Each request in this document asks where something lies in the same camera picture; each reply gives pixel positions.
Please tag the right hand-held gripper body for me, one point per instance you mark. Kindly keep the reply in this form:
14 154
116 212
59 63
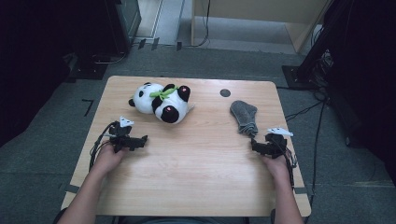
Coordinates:
275 146

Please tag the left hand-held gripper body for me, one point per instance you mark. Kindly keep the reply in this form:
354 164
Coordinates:
121 137

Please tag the grey fluffy towel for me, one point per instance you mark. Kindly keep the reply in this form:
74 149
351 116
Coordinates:
246 118

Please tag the panda plush toy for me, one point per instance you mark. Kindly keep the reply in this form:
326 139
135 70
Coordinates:
169 105

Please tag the person's right hand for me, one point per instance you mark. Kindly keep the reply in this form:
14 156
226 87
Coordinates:
278 168

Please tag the person's left hand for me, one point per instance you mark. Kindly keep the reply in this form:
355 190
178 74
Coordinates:
107 160

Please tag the black tape floor mark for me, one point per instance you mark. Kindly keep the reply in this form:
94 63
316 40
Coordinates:
89 105

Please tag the round grey table grommet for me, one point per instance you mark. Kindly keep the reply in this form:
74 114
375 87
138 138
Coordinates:
225 93

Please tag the black floor plate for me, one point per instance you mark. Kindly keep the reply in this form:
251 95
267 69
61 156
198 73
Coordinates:
88 73

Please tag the black metal stand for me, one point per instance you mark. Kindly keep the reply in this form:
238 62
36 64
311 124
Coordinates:
299 76

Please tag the person's clothing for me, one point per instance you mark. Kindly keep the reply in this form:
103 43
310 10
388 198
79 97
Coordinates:
180 221

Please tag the small black floor clip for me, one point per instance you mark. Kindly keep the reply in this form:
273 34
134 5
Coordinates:
141 43
155 43
179 46

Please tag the dark glass-front cabinet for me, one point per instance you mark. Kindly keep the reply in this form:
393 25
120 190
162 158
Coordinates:
124 21

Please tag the beige wooden cabinet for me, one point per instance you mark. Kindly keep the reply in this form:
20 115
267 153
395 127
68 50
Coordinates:
249 9

